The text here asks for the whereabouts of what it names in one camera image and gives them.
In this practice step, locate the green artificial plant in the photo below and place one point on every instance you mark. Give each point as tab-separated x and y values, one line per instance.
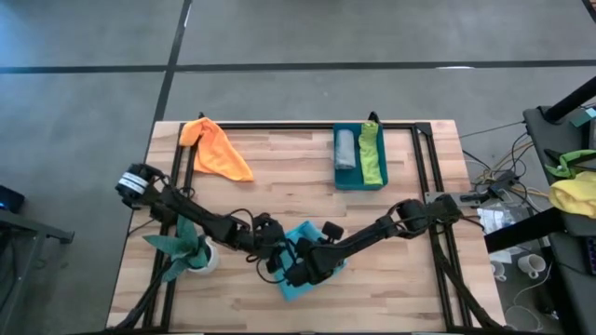
186	242

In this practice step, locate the grey metal stand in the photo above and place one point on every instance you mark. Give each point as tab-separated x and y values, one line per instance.
42	232

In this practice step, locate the white mug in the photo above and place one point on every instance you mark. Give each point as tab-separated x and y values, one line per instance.
531	265
498	270

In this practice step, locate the small teal box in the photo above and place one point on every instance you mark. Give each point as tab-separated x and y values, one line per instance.
582	118

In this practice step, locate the orange microfiber towel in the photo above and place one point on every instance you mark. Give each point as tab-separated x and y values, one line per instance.
214	149

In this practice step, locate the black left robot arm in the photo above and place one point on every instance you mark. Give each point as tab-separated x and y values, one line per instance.
200	218

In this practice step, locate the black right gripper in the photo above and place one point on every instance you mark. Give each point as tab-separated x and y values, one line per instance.
312	267

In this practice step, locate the black slanted pole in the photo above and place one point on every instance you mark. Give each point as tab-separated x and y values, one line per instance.
572	100

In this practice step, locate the clear plastic bag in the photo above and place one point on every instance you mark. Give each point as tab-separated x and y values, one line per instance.
500	221

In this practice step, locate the dark keyboard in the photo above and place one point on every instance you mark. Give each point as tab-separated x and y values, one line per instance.
591	256

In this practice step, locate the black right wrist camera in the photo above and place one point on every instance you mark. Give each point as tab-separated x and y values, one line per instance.
333	230

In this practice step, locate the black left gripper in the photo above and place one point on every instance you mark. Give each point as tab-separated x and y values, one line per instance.
269	236

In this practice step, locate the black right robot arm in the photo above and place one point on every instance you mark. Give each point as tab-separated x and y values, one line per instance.
372	232

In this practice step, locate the teal plastic basket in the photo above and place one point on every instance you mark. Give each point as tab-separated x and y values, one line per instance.
347	179

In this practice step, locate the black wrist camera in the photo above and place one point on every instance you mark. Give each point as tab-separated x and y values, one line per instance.
273	264
333	230

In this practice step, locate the yellow cloth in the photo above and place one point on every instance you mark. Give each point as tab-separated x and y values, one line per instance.
575	193

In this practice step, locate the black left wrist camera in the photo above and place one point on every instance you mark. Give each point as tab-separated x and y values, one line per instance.
273	264

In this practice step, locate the dark device with blue light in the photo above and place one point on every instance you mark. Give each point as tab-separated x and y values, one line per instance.
10	200

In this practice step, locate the black desk crossbar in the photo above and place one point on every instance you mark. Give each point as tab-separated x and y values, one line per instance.
521	232

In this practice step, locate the lime green microfiber towel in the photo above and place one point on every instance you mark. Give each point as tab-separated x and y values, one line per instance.
371	158

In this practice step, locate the black aluminium table frame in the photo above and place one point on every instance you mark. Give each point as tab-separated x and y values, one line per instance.
279	125

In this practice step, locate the black power strip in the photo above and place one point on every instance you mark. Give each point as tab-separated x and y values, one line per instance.
505	179

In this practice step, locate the turquoise microfiber towel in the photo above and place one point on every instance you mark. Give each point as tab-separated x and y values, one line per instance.
293	293

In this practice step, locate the dark grey side table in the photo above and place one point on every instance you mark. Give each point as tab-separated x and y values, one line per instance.
542	135

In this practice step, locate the grey microfiber towel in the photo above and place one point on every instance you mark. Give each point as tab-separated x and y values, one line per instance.
344	149

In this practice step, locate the white plant pot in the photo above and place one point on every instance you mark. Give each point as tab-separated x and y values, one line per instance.
212	263

